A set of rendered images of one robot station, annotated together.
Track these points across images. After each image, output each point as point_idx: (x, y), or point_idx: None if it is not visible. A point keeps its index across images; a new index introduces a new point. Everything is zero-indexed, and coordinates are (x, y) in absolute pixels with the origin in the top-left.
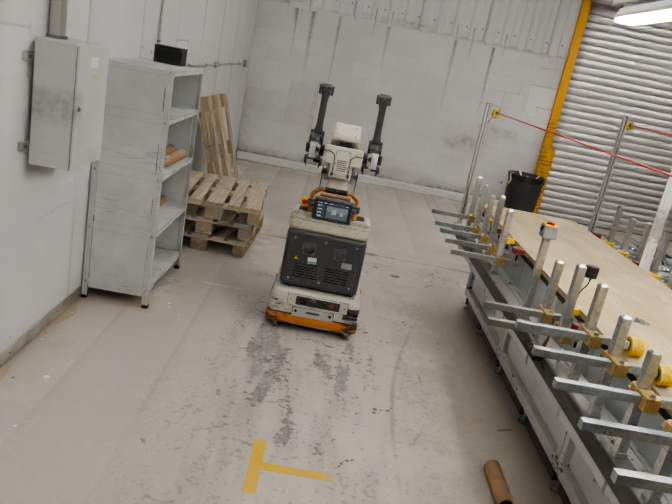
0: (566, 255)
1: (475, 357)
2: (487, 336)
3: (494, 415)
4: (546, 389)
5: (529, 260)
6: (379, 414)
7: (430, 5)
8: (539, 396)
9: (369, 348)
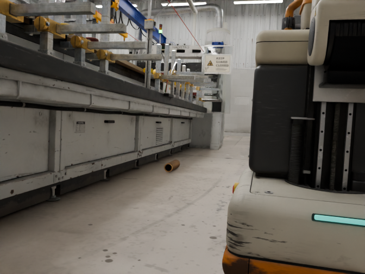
0: None
1: (54, 210)
2: (16, 193)
3: (125, 182)
4: (163, 110)
5: (71, 50)
6: (225, 185)
7: None
8: (113, 147)
9: (215, 218)
